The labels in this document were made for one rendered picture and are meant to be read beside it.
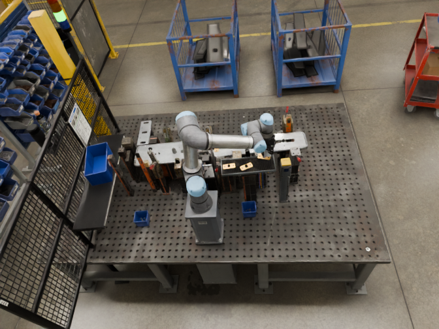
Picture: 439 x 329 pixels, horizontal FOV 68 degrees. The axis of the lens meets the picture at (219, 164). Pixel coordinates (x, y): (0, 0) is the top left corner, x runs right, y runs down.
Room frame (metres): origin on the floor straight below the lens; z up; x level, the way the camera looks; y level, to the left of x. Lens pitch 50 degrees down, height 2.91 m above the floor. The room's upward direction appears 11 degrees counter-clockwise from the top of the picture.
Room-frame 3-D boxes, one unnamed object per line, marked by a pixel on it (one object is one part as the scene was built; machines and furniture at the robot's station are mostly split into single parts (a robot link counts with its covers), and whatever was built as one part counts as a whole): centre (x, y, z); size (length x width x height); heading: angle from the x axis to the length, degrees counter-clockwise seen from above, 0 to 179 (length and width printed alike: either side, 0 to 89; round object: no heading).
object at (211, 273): (1.19, 0.17, 0.33); 0.31 x 0.31 x 0.66; 79
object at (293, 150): (1.52, -0.57, 0.88); 0.11 x 0.10 x 0.36; 173
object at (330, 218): (1.76, 0.10, 0.68); 2.56 x 1.61 x 0.04; 79
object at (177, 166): (1.59, 0.31, 0.88); 0.11 x 0.09 x 0.37; 173
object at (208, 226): (1.19, 0.17, 0.90); 0.21 x 0.21 x 0.40; 79
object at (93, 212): (1.66, 0.92, 1.02); 0.90 x 0.22 x 0.03; 173
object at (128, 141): (1.97, 0.72, 0.88); 0.08 x 0.08 x 0.36; 83
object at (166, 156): (1.76, -0.02, 1.00); 1.38 x 0.22 x 0.02; 83
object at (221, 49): (4.18, -0.16, 0.47); 1.20 x 0.80 x 0.95; 168
